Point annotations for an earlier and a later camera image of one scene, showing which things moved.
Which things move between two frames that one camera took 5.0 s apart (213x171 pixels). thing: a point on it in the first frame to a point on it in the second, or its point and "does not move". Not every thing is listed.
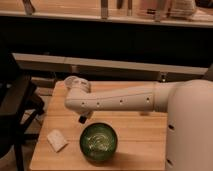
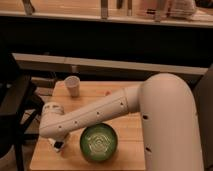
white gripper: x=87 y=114 to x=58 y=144
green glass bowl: x=98 y=142 does not move
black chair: x=20 y=110 does not move
